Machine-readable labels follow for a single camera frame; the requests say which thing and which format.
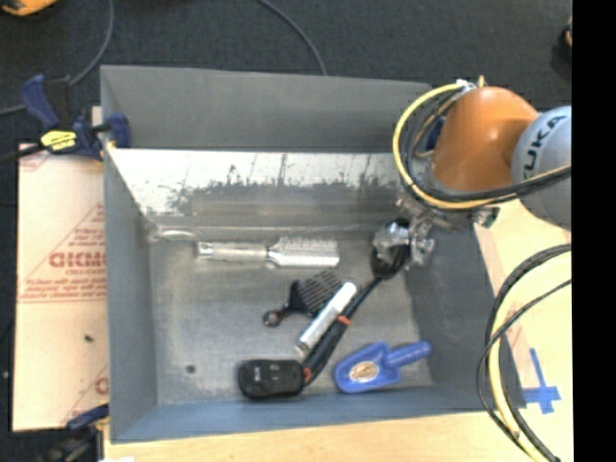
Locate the blue toy shovel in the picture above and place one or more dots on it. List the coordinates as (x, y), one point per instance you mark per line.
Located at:
(370, 371)

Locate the grey metal bin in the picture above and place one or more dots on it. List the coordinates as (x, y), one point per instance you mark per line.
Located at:
(216, 335)

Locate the small black comb brush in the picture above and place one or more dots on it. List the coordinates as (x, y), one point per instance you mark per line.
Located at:
(315, 290)

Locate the clear plastic hairbrush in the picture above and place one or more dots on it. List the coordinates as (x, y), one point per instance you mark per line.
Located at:
(298, 254)

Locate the black spoon with orange band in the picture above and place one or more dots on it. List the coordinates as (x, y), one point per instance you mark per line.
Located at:
(332, 337)

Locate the brown cardboard board red print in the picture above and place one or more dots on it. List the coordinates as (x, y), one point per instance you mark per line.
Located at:
(58, 315)

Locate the white marker pen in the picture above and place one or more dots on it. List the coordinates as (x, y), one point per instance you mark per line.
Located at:
(327, 316)

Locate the black rounded box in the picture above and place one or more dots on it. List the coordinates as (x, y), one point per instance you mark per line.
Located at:
(269, 378)

